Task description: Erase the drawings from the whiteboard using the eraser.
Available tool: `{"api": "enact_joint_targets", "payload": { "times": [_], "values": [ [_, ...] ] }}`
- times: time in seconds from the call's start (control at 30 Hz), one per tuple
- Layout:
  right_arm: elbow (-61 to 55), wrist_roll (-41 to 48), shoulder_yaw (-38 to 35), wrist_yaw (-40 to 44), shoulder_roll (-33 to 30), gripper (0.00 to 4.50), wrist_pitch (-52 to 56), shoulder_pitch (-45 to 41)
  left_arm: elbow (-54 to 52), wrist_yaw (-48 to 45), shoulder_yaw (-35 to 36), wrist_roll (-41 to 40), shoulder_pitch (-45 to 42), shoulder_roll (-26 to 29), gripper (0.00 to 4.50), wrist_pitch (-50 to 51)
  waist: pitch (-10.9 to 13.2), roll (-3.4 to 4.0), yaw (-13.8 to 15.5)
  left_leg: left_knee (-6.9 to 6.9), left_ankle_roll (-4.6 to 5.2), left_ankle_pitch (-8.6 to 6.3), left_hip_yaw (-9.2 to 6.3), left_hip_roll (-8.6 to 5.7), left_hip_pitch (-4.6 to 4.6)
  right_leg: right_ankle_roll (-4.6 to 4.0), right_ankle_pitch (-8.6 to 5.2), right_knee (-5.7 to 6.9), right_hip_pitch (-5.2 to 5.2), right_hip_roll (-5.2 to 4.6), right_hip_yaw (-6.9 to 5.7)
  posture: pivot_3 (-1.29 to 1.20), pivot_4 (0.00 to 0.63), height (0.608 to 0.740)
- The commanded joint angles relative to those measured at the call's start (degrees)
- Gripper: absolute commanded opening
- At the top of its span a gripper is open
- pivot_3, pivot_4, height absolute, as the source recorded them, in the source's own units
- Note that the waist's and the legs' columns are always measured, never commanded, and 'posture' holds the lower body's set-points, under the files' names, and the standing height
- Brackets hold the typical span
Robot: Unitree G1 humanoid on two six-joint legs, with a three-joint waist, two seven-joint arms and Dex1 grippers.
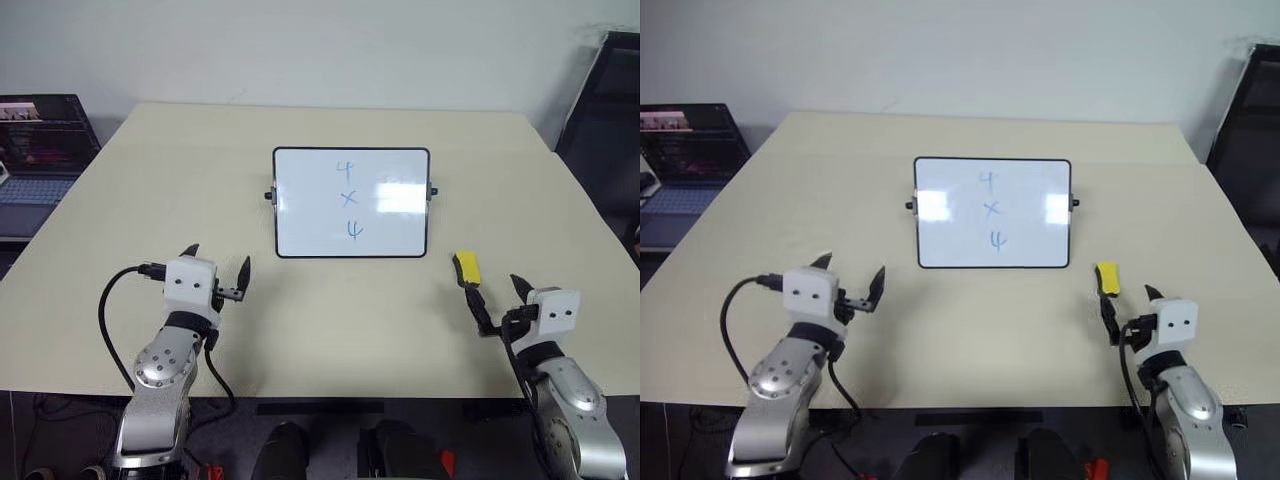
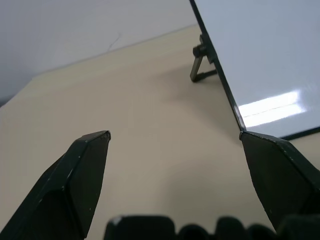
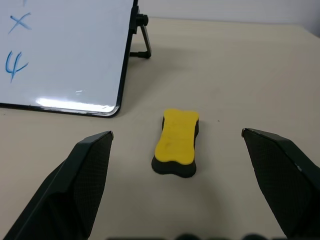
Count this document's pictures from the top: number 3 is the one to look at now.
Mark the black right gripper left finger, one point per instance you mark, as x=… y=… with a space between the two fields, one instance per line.
x=65 y=190

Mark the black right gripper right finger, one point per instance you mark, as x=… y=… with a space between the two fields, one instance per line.
x=282 y=182

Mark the yellow and black eraser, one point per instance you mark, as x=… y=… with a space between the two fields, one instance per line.
x=176 y=143

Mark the black-framed whiteboard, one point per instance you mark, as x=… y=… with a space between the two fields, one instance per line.
x=62 y=55

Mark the black whiteboard stand leg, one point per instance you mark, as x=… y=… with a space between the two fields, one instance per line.
x=143 y=37

